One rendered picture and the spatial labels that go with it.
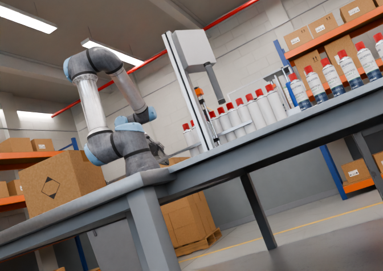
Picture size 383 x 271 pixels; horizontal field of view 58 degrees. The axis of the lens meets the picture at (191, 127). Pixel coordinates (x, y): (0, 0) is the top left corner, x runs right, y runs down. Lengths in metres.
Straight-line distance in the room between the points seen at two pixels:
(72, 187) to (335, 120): 1.17
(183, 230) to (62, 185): 3.67
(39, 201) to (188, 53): 0.99
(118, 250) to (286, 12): 4.71
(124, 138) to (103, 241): 2.62
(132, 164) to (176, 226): 3.88
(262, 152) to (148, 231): 0.39
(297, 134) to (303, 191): 5.14
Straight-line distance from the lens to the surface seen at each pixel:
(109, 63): 1.64
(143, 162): 1.43
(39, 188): 1.80
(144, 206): 0.99
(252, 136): 1.00
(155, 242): 0.99
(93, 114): 1.57
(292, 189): 6.16
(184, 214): 5.19
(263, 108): 1.64
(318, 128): 1.01
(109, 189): 1.02
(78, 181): 1.68
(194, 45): 1.70
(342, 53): 1.64
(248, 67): 6.41
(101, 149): 1.50
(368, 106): 1.01
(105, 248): 4.00
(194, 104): 1.59
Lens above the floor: 0.71
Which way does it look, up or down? 11 degrees up
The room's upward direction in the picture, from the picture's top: 20 degrees counter-clockwise
